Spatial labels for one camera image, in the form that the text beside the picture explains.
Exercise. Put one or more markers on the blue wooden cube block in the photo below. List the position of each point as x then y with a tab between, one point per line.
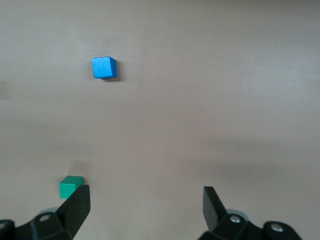
103	67

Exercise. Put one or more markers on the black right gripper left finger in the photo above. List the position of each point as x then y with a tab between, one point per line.
72	215

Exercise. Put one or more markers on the green wooden cube block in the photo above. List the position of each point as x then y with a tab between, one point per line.
67	188

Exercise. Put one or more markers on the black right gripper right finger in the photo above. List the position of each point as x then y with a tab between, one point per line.
212	210

